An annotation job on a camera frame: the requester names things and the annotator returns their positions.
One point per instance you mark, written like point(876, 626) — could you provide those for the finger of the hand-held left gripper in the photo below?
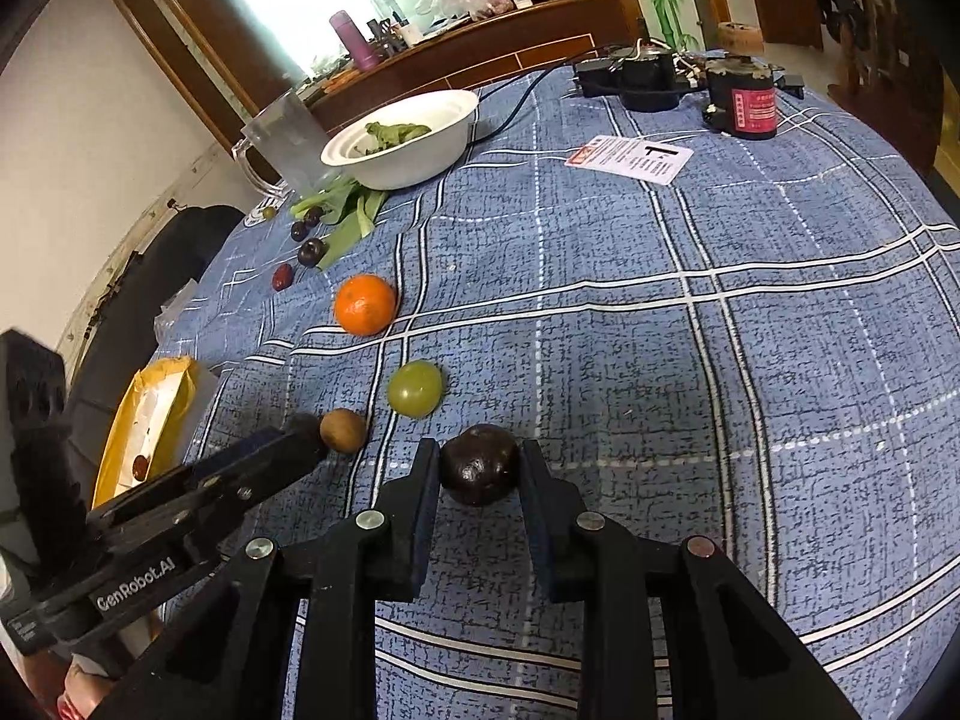
point(255, 457)

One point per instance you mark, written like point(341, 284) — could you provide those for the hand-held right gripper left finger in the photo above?
point(427, 480)

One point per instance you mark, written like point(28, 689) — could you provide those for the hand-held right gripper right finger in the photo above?
point(534, 480)

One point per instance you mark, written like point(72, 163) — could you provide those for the dark purple passion fruit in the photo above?
point(478, 465)

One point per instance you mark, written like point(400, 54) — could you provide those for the brown kiwi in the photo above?
point(343, 430)

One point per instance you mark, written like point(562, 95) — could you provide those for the white foam tray yellow tape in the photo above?
point(161, 397)

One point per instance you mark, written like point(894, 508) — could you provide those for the person's left hand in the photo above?
point(79, 694)

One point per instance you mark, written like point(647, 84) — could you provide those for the green grape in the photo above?
point(415, 388)

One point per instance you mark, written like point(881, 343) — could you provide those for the dark red fruit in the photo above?
point(140, 467)

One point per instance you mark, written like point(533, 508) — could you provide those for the blue plaid tablecloth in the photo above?
point(637, 390)

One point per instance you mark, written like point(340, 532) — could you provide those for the clear plastic bag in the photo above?
point(176, 311)

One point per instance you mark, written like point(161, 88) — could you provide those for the red date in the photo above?
point(282, 276)

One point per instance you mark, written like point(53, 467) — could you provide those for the orange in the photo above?
point(364, 304)

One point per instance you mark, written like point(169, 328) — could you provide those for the black sofa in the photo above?
point(150, 292)

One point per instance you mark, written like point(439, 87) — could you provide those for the dark plum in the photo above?
point(315, 216)
point(298, 229)
point(312, 251)

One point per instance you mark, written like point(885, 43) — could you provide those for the green leafy vegetable stalks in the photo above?
point(345, 221)

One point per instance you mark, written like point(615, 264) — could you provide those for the clear glass pitcher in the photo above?
point(289, 139)

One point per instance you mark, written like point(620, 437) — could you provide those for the white bowl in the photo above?
point(405, 157)

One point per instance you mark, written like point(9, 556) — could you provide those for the white and red card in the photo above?
point(630, 157)

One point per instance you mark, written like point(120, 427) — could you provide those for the green leaves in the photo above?
point(394, 133)

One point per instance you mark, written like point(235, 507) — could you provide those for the black electric device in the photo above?
point(637, 75)

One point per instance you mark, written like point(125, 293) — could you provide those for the purple bottle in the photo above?
point(352, 41)

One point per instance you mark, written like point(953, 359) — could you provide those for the wooden cabinet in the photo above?
point(487, 52)

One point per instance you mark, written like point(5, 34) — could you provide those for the black cylinder red label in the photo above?
point(742, 101)

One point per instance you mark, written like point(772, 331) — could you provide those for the white cup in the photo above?
point(411, 34)

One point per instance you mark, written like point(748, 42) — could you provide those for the tan wooden stump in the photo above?
point(740, 36)

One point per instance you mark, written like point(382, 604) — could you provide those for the wooden chair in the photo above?
point(877, 37)

